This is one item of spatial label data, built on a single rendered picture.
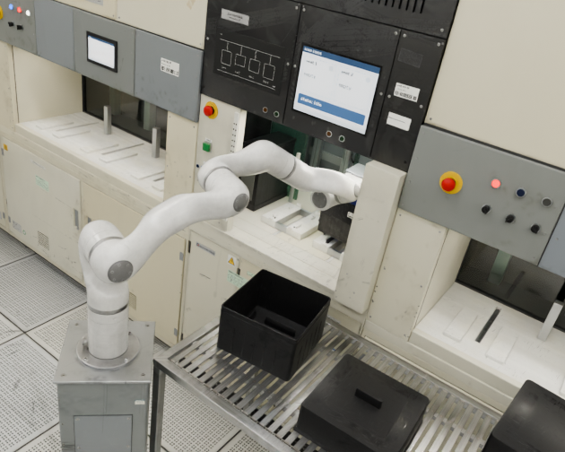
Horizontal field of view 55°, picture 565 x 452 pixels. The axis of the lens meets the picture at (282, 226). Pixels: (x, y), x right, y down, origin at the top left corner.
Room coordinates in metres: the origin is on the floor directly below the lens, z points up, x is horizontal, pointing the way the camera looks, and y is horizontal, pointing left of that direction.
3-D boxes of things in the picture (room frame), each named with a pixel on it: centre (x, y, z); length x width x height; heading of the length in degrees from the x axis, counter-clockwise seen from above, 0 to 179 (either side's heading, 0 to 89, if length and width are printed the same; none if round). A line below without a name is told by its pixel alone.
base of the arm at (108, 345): (1.27, 0.48, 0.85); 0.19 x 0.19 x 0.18
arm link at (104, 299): (1.30, 0.50, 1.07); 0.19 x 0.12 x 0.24; 38
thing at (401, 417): (1.14, -0.33, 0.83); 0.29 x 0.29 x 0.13; 61
